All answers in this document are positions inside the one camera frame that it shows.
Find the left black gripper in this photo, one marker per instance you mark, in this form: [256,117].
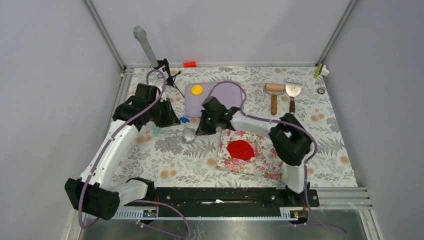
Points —
[171,119]

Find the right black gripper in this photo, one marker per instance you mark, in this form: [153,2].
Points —
[203,129]

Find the clear round cutter cup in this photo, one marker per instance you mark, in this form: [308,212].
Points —
[188,135]

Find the red dough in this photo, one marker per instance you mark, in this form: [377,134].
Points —
[240,149]

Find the floral tray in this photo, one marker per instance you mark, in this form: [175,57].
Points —
[265,164]

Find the wooden dough roller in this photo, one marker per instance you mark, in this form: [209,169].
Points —
[274,89]

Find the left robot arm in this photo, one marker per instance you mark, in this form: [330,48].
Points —
[92,192]

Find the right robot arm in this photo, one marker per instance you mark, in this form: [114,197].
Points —
[289,138]

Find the yellow dough disc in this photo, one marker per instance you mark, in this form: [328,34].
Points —
[197,90]

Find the metal dough scraper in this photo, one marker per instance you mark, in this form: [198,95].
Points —
[292,89]

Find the mint green rolling pin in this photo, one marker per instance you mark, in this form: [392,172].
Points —
[156,131]

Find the blue small object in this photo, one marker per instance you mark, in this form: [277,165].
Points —
[184,120]

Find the black mini tripod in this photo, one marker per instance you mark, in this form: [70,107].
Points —
[170,81]

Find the floral table mat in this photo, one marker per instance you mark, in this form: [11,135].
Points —
[168,162]

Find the orange red block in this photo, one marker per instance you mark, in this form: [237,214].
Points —
[191,64]

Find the grey microphone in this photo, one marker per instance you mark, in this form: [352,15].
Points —
[141,36]

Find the white green clip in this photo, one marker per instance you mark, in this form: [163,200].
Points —
[321,71]

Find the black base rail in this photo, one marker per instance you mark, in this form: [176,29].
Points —
[212,202]

